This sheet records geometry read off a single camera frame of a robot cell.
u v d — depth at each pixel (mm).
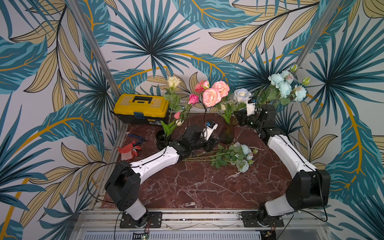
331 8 689
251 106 708
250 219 736
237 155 900
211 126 670
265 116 617
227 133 980
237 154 900
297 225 748
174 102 822
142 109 983
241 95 689
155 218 736
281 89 653
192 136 592
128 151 953
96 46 814
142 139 1028
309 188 422
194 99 674
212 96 585
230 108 730
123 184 425
